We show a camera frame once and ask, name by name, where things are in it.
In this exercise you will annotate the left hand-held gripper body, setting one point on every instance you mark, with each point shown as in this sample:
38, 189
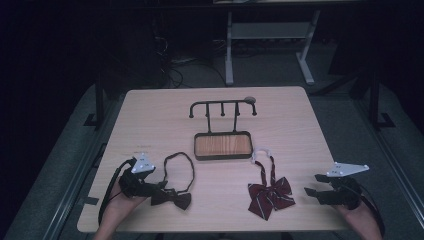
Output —
142, 164

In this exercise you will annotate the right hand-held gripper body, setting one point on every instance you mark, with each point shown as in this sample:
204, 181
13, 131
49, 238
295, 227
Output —
345, 196

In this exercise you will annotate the plain dark bow tie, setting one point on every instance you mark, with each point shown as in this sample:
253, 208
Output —
181, 200

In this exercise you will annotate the red striped bow tie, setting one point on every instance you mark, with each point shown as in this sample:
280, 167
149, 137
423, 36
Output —
270, 196

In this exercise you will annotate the black hook rack wooden base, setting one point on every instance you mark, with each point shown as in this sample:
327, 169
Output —
222, 145

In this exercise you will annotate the person's right hand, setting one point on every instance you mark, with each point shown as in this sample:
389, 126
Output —
356, 215

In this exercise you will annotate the person's left hand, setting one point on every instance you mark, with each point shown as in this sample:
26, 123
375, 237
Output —
121, 205

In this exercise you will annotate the grey tape piece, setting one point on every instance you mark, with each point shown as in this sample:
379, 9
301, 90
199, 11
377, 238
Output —
88, 201

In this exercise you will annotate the black metal stand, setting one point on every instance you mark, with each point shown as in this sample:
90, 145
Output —
99, 103
375, 100

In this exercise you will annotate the small grey round disc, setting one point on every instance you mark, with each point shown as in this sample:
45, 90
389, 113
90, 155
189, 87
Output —
250, 99

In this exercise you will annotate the white metal stand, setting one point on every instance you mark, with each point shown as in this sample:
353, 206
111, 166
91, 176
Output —
268, 30

